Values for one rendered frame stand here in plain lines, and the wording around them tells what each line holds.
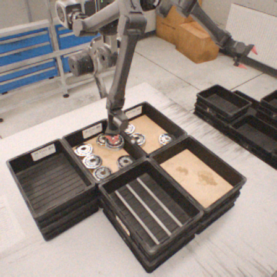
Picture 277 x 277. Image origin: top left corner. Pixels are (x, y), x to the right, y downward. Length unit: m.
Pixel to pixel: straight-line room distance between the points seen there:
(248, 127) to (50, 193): 1.84
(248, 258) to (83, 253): 0.76
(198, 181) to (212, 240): 0.29
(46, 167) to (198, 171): 0.82
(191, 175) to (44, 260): 0.82
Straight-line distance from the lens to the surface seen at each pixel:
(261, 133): 2.57
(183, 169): 1.45
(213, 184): 1.42
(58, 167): 1.49
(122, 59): 1.14
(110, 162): 1.46
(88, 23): 1.34
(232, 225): 1.47
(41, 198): 1.39
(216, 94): 2.70
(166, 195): 1.33
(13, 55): 3.10
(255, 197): 1.62
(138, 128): 1.66
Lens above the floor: 1.92
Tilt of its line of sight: 43 degrees down
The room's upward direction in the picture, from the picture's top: 1 degrees clockwise
